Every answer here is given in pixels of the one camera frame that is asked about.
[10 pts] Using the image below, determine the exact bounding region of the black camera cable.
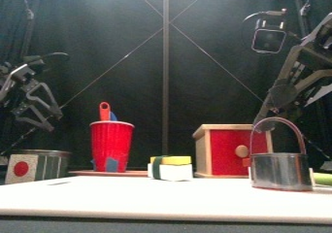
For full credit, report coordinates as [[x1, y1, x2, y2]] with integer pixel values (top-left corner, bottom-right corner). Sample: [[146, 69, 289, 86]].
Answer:
[[24, 51, 70, 66], [242, 8, 289, 22]]

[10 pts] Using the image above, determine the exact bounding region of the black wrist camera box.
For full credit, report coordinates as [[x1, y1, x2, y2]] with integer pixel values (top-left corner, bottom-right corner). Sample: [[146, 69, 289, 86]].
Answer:
[[250, 17, 288, 55]]

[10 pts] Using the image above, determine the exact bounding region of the beige flat tray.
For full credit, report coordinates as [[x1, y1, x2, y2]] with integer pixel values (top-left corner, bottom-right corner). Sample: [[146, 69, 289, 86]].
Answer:
[[68, 169, 150, 178]]

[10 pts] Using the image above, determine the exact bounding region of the wooden box red front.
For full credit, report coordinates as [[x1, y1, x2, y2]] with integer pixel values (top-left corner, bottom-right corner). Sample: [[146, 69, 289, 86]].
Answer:
[[192, 123, 274, 179]]

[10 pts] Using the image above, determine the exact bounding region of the thin diagonal brace wire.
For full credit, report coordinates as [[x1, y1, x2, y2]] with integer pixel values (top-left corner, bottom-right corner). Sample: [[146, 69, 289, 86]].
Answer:
[[125, 0, 332, 162], [0, 0, 218, 156]]

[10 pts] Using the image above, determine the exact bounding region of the black hanging cable bundle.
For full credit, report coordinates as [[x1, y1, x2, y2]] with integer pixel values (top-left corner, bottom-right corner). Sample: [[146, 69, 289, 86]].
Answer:
[[290, 0, 316, 37], [17, 0, 36, 62]]

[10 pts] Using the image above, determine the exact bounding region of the vertical metal frame pole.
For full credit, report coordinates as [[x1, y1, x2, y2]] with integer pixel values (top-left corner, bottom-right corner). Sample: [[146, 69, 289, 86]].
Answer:
[[162, 0, 170, 156]]

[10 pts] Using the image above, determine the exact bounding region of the red ribbed plastic cup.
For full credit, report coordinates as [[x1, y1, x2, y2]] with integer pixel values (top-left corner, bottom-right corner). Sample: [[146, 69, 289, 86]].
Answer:
[[88, 119, 136, 174]]

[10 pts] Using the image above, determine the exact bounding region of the light green toy stick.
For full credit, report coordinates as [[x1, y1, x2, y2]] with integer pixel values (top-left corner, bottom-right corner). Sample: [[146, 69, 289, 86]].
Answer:
[[312, 171, 332, 186]]

